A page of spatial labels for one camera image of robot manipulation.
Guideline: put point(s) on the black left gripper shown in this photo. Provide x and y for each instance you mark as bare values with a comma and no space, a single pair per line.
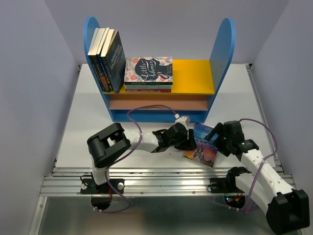
191,142

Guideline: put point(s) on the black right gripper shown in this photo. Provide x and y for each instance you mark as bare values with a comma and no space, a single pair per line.
218,129

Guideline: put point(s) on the sunset cover book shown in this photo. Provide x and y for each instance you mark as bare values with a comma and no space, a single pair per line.
206,152

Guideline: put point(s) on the Nineteen Eighty-Four book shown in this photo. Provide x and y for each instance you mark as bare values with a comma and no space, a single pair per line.
114,59

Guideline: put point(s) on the Three Days to See book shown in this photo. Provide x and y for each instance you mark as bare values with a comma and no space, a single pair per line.
91,55

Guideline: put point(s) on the Animal Farm book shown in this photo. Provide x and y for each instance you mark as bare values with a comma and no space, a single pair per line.
104,75

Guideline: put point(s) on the A Tale of Two Cities book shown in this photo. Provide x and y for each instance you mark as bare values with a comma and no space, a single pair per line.
98,66

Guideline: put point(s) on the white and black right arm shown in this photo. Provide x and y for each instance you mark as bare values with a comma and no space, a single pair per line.
286,208

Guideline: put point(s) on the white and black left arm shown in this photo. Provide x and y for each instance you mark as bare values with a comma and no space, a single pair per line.
106,146

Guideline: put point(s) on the blue and yellow bookshelf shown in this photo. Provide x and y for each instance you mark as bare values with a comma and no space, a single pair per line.
195,87

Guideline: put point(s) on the Little Women book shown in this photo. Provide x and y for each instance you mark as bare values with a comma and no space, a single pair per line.
149,71

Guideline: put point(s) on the red Roald Dahl book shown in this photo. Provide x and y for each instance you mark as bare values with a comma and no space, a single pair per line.
149,90

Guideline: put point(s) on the teal spine book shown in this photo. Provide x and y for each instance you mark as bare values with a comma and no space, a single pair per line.
148,86

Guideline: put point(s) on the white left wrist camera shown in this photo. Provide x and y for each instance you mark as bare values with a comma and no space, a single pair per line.
184,120

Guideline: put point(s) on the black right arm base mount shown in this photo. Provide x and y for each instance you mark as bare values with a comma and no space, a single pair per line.
228,183

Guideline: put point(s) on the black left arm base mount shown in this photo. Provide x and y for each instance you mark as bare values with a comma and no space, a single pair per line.
89,187

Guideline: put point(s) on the aluminium rail frame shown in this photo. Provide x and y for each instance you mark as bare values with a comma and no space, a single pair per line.
163,174

